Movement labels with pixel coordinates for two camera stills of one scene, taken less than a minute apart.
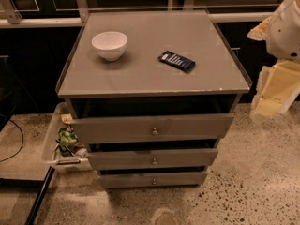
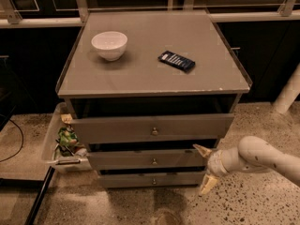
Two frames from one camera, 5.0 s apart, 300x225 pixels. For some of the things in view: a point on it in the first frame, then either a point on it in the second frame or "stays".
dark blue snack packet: [174, 60] stays
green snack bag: [67, 137] stays
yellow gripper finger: [283, 83] -> [208, 184]
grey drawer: [146, 158] stays
